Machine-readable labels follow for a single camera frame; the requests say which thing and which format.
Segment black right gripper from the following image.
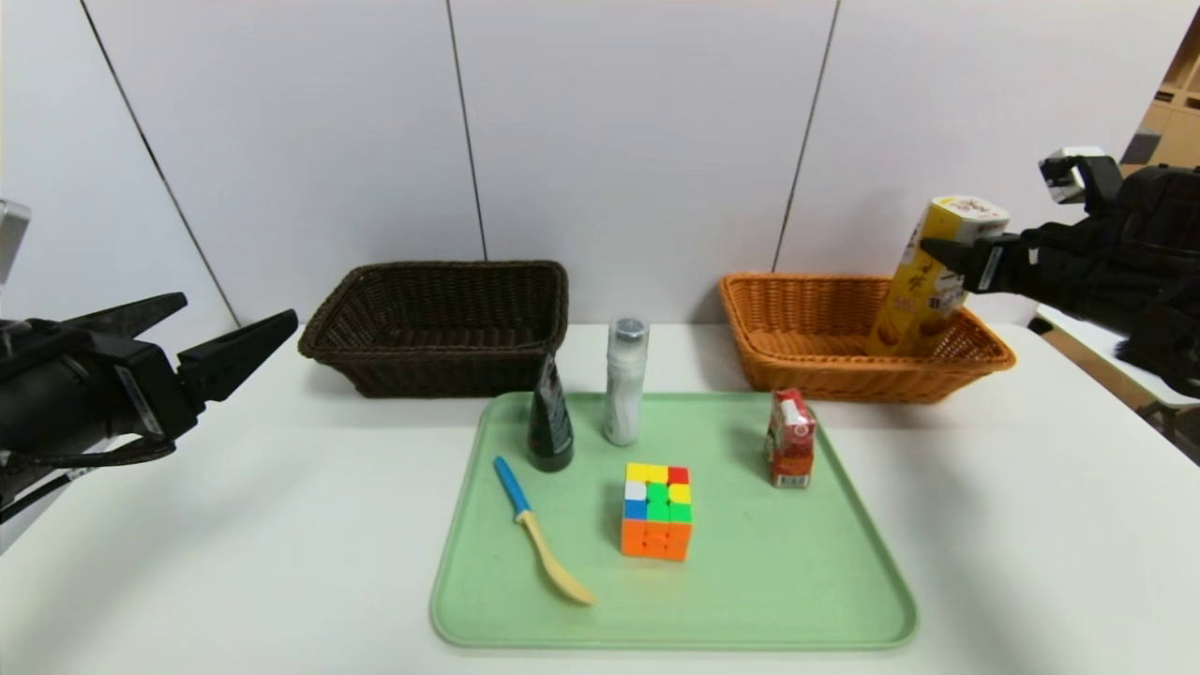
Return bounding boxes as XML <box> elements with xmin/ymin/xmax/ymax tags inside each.
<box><xmin>921</xmin><ymin>228</ymin><xmax>1075</xmax><ymax>311</ymax></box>

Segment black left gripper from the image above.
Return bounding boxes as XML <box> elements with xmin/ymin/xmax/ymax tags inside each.
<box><xmin>0</xmin><ymin>292</ymin><xmax>299</xmax><ymax>457</ymax></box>

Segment yellow hexagonal biscuit box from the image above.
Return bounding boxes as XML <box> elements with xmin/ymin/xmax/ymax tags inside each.
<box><xmin>867</xmin><ymin>195</ymin><xmax>1012</xmax><ymax>357</ymax></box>

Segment small red drink carton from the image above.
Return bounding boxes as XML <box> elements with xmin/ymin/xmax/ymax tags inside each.
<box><xmin>765</xmin><ymin>389</ymin><xmax>817</xmax><ymax>488</ymax></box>

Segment white bottle with grey cap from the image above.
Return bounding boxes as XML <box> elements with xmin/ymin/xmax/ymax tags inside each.
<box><xmin>604</xmin><ymin>318</ymin><xmax>650</xmax><ymax>447</ymax></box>

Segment black squeeze tube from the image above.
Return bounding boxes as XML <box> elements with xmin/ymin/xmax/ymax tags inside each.
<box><xmin>528</xmin><ymin>353</ymin><xmax>575</xmax><ymax>473</ymax></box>

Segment yellow spoon with blue handle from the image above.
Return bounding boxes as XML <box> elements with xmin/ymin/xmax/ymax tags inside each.
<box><xmin>494</xmin><ymin>457</ymin><xmax>596</xmax><ymax>606</ymax></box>

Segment orange wicker basket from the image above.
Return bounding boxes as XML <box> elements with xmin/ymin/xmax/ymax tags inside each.
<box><xmin>719</xmin><ymin>274</ymin><xmax>1016</xmax><ymax>404</ymax></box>

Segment dark brown wicker basket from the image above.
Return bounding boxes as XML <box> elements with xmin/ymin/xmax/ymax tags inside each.
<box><xmin>299</xmin><ymin>262</ymin><xmax>570</xmax><ymax>399</ymax></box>

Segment white side table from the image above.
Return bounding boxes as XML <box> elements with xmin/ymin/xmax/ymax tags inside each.
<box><xmin>1033</xmin><ymin>305</ymin><xmax>1200</xmax><ymax>467</ymax></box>

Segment wooden cabinet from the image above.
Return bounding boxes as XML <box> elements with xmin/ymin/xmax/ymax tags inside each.
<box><xmin>1120</xmin><ymin>9</ymin><xmax>1200</xmax><ymax>170</ymax></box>

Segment light green plastic tray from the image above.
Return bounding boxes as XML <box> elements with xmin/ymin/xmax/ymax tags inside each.
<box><xmin>430</xmin><ymin>391</ymin><xmax>919</xmax><ymax>650</ymax></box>

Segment colourful puzzle cube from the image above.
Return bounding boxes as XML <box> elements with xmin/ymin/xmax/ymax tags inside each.
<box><xmin>621</xmin><ymin>461</ymin><xmax>693</xmax><ymax>562</ymax></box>

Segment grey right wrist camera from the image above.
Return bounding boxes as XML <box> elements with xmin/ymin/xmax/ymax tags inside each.
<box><xmin>1039</xmin><ymin>147</ymin><xmax>1109</xmax><ymax>204</ymax></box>

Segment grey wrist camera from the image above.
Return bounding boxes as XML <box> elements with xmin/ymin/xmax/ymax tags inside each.
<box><xmin>0</xmin><ymin>200</ymin><xmax>31</xmax><ymax>282</ymax></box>
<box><xmin>1039</xmin><ymin>147</ymin><xmax>1109</xmax><ymax>204</ymax></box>

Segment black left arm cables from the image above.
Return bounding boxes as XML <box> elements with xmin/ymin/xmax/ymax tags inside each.
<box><xmin>0</xmin><ymin>436</ymin><xmax>176</xmax><ymax>526</ymax></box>

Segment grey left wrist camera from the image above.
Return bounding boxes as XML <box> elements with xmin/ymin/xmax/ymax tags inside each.
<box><xmin>0</xmin><ymin>200</ymin><xmax>31</xmax><ymax>282</ymax></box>

